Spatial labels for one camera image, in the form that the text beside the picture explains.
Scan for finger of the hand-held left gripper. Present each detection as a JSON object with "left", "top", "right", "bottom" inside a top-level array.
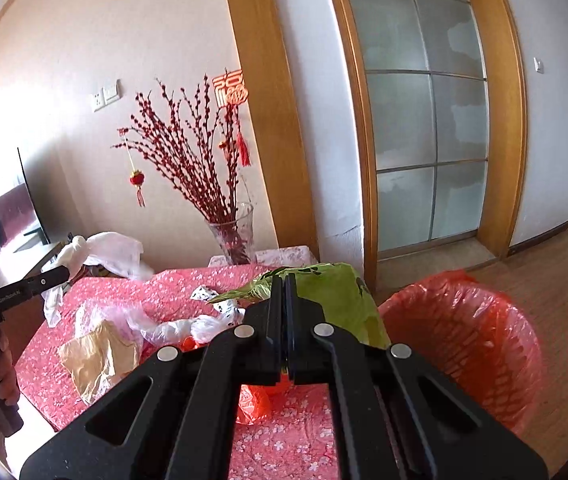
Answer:
[{"left": 25, "top": 265, "right": 73, "bottom": 302}]

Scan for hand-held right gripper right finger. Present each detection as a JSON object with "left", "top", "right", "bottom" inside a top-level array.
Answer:
[{"left": 286, "top": 276, "right": 549, "bottom": 480}]

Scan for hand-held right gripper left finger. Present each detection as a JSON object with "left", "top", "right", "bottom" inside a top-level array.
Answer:
[{"left": 19, "top": 274, "right": 291, "bottom": 480}]

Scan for green plastic bag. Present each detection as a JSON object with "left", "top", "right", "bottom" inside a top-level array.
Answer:
[{"left": 207, "top": 262, "right": 393, "bottom": 352}]

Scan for large white plastic bag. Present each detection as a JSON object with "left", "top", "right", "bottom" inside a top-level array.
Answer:
[{"left": 41, "top": 232, "right": 156, "bottom": 328}]

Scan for black-and-white patterned wrapper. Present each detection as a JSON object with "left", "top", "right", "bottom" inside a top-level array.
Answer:
[{"left": 190, "top": 285, "right": 248, "bottom": 333}]

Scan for translucent plastic bag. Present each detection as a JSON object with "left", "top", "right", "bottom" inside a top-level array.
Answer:
[{"left": 75, "top": 300, "right": 153, "bottom": 347}]

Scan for trash bin with orange liner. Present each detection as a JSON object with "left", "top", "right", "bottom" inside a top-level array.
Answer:
[{"left": 376, "top": 269, "right": 548, "bottom": 437}]

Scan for television cabinet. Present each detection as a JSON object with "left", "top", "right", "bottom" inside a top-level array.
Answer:
[{"left": 0, "top": 241, "right": 66, "bottom": 343}]

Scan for small floral-covered table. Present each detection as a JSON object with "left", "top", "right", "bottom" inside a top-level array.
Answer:
[{"left": 208, "top": 245, "right": 316, "bottom": 269}]

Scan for small white plastic bag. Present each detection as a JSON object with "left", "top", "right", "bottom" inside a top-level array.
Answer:
[{"left": 141, "top": 314, "right": 238, "bottom": 347}]

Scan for flat screen television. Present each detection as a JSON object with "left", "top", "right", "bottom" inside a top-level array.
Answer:
[{"left": 0, "top": 147, "right": 53, "bottom": 256}]

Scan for glass vase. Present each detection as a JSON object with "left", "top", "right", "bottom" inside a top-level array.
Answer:
[{"left": 207, "top": 202, "right": 256, "bottom": 266}]

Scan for orange plastic bag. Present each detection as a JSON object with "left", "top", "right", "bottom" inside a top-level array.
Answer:
[{"left": 181, "top": 335, "right": 296, "bottom": 427}]

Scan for brown paper bag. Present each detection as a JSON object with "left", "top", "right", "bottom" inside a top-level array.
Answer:
[{"left": 58, "top": 320, "right": 141, "bottom": 407}]

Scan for red floral tablecloth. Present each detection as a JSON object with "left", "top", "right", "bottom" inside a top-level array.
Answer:
[{"left": 14, "top": 262, "right": 366, "bottom": 480}]

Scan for small red lantern ornament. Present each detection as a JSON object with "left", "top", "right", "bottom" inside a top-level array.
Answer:
[{"left": 123, "top": 147, "right": 148, "bottom": 207}]

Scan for red berry branches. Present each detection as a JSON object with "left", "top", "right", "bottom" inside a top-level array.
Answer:
[{"left": 111, "top": 77, "right": 253, "bottom": 227}]

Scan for red character ornament with tassel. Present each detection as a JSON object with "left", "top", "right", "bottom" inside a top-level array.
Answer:
[{"left": 212, "top": 66, "right": 254, "bottom": 168}]

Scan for frosted glass sliding door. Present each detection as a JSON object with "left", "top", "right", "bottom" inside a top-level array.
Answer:
[{"left": 339, "top": 0, "right": 490, "bottom": 257}]

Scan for wooden wall trim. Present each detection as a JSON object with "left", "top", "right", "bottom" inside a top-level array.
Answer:
[{"left": 220, "top": 0, "right": 321, "bottom": 262}]

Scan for wooden door frame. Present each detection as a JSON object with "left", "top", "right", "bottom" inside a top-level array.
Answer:
[{"left": 320, "top": 0, "right": 529, "bottom": 292}]

